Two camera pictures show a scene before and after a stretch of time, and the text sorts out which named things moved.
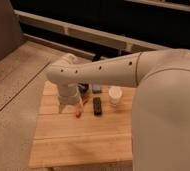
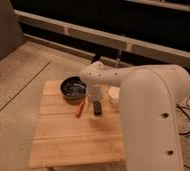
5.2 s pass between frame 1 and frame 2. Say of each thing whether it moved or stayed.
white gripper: moved
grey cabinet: stayed
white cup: stayed
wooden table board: stayed
